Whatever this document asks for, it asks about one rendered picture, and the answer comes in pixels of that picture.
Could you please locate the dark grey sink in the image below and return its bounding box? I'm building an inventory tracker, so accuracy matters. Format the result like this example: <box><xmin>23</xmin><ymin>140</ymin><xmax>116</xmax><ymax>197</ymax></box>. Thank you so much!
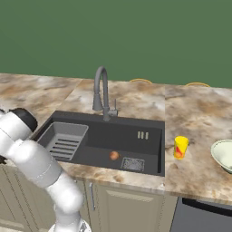
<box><xmin>30</xmin><ymin>110</ymin><xmax>166</xmax><ymax>178</ymax></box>

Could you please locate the brown onion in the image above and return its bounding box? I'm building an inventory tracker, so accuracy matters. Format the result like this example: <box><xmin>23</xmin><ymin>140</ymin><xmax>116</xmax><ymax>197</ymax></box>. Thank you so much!
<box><xmin>109</xmin><ymin>150</ymin><xmax>121</xmax><ymax>161</ymax></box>

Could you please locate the grey sink drying rack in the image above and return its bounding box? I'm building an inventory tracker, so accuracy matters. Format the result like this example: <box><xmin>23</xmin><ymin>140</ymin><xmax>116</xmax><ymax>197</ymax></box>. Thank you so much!
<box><xmin>36</xmin><ymin>121</ymin><xmax>90</xmax><ymax>162</ymax></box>

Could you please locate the yellow cup with red print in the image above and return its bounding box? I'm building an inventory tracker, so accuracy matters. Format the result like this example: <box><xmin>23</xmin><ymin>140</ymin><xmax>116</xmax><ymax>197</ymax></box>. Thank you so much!
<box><xmin>173</xmin><ymin>135</ymin><xmax>189</xmax><ymax>160</ymax></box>

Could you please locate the pale green bowl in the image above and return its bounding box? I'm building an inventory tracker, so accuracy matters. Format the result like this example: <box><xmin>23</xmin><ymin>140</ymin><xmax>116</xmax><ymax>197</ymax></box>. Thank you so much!
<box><xmin>210</xmin><ymin>139</ymin><xmax>232</xmax><ymax>175</ymax></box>

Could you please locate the grey gooseneck tap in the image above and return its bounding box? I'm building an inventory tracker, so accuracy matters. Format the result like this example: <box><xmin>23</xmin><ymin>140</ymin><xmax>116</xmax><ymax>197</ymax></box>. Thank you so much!
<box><xmin>92</xmin><ymin>65</ymin><xmax>119</xmax><ymax>122</ymax></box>

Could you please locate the beige cupboard door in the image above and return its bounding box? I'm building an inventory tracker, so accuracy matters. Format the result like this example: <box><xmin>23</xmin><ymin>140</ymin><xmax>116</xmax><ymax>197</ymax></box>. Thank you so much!
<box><xmin>0</xmin><ymin>164</ymin><xmax>58</xmax><ymax>232</ymax></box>
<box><xmin>85</xmin><ymin>179</ymin><xmax>179</xmax><ymax>232</ymax></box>

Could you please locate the grey dishwasher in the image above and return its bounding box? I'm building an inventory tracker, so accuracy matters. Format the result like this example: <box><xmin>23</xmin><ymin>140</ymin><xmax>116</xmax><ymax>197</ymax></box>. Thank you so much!
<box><xmin>169</xmin><ymin>197</ymin><xmax>232</xmax><ymax>232</ymax></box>

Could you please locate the silver cupboard handle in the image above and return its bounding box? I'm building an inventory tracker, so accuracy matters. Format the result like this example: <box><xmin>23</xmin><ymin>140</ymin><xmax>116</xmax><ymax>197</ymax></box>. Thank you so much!
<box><xmin>89</xmin><ymin>181</ymin><xmax>97</xmax><ymax>212</ymax></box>

